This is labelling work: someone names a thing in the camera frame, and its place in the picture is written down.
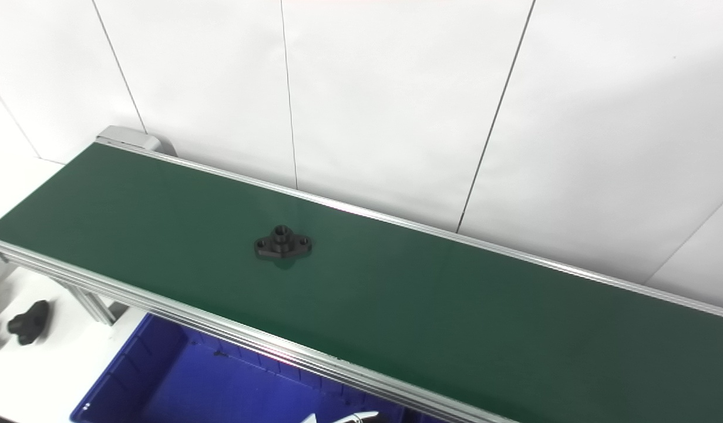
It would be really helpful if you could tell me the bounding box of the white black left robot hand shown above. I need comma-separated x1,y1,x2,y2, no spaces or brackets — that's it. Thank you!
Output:
300,411,381,423

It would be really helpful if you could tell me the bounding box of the black flanged machine part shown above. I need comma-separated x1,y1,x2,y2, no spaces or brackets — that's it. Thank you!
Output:
254,225,312,262

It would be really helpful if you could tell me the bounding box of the large blue plastic bin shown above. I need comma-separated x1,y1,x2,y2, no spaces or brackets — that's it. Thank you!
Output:
69,313,409,423

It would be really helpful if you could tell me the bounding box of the green conveyor belt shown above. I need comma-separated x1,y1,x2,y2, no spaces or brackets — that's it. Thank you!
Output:
0,143,723,423

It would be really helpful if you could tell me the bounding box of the aluminium conveyor support leg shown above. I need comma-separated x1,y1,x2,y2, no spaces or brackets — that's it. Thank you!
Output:
65,285,127,325

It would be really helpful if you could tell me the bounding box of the black star knob part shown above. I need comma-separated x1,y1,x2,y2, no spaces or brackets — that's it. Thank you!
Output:
7,300,51,346

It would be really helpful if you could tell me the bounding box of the grey conveyor end housing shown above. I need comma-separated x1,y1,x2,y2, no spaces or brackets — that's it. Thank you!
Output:
96,125,177,157

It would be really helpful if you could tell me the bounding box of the aluminium conveyor side rail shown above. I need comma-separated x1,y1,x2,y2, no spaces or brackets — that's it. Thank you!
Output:
0,235,514,423
97,140,723,321

